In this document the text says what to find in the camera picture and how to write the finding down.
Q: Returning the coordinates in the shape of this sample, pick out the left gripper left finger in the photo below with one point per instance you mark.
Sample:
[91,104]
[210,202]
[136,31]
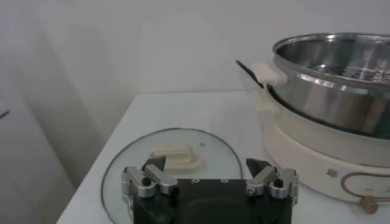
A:
[158,178]

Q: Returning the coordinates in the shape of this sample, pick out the stainless steel steamer basket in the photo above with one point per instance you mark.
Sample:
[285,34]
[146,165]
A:
[320,100]

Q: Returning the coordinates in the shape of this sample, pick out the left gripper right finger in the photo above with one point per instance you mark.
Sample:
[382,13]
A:
[263,176]

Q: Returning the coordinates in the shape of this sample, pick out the cream electric cooker base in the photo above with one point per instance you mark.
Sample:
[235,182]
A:
[304,158]

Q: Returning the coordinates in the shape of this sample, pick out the glass pot lid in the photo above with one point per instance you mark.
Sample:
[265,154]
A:
[219,152]

